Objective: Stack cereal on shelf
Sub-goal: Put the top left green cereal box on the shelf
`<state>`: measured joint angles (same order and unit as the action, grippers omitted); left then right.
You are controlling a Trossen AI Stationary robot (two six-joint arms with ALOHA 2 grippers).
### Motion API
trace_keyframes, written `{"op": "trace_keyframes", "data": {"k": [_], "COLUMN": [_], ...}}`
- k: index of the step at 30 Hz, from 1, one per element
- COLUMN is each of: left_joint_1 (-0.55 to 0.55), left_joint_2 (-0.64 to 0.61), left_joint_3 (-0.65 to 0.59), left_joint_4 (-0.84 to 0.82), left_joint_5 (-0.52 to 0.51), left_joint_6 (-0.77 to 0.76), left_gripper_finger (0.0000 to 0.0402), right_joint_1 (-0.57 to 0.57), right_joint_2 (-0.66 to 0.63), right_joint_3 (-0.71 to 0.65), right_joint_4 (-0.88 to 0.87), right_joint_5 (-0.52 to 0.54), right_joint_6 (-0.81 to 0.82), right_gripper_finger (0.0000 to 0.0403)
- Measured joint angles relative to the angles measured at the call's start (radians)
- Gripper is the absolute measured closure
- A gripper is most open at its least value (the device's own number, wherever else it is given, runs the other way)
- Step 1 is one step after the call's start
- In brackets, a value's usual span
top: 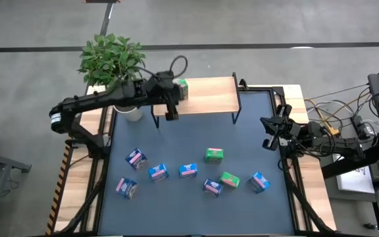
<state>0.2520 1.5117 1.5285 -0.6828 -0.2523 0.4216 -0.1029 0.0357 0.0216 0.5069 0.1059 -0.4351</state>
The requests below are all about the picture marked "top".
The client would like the blue table mat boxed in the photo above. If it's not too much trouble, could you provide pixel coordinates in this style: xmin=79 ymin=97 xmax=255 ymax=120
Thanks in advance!
xmin=97 ymin=90 xmax=295 ymax=236

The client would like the green cereal box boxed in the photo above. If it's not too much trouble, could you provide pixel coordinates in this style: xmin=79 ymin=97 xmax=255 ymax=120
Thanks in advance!
xmin=218 ymin=171 xmax=241 ymax=190
xmin=204 ymin=147 xmax=224 ymax=165
xmin=177 ymin=78 xmax=190 ymax=101

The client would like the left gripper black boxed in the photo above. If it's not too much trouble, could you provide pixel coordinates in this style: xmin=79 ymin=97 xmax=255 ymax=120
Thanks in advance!
xmin=145 ymin=70 xmax=182 ymax=121

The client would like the black power adapter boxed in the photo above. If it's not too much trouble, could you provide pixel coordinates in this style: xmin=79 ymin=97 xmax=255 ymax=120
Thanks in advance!
xmin=350 ymin=115 xmax=371 ymax=139

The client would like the right gripper cable loop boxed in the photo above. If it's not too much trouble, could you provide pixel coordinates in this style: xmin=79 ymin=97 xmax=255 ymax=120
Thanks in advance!
xmin=276 ymin=156 xmax=288 ymax=172

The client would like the white plant pot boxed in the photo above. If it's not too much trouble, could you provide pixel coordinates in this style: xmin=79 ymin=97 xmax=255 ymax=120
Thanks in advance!
xmin=113 ymin=104 xmax=143 ymax=122

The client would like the light blue cereal box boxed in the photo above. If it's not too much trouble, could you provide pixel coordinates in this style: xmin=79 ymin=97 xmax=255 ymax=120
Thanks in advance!
xmin=147 ymin=163 xmax=170 ymax=184
xmin=178 ymin=163 xmax=199 ymax=179
xmin=247 ymin=171 xmax=272 ymax=194

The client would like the yellow cable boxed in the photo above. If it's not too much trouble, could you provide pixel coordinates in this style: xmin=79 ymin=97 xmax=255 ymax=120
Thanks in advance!
xmin=304 ymin=93 xmax=373 ymax=136

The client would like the left gripper cable loop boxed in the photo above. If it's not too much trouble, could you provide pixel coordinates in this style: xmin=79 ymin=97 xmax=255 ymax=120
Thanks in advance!
xmin=168 ymin=55 xmax=189 ymax=80

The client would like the white paper sheet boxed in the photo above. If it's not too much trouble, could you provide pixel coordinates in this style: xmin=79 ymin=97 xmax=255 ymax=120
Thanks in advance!
xmin=332 ymin=153 xmax=376 ymax=194

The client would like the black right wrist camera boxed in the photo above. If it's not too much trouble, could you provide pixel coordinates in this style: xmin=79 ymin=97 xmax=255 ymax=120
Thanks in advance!
xmin=276 ymin=103 xmax=293 ymax=120

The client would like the gripper cable loop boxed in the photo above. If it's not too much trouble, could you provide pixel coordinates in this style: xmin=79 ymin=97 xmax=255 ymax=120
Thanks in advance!
xmin=276 ymin=156 xmax=288 ymax=172
xmin=168 ymin=55 xmax=189 ymax=80

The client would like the dark blue cereal box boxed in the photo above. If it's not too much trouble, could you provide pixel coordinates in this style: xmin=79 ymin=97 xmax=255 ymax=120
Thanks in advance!
xmin=124 ymin=147 xmax=148 ymax=171
xmin=202 ymin=178 xmax=224 ymax=198
xmin=115 ymin=177 xmax=139 ymax=200

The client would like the black metal table frame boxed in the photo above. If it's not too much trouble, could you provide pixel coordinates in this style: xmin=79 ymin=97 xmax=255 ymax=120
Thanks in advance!
xmin=46 ymin=84 xmax=338 ymax=237

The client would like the green leafy plant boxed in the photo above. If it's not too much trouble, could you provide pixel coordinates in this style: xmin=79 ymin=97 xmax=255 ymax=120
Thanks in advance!
xmin=76 ymin=32 xmax=147 ymax=90

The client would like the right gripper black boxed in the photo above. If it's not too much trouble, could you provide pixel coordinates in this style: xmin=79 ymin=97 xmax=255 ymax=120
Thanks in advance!
xmin=260 ymin=117 xmax=302 ymax=151

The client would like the black metal beam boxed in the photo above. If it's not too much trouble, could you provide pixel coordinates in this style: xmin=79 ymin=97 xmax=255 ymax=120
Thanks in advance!
xmin=320 ymin=140 xmax=379 ymax=180

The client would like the wooden shelf with black frame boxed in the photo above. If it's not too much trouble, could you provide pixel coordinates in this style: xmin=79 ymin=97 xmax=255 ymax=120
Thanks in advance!
xmin=150 ymin=72 xmax=243 ymax=129

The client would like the yellow black hazard tape strip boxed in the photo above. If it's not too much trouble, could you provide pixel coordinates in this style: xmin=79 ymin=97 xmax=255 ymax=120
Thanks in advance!
xmin=46 ymin=144 xmax=74 ymax=236

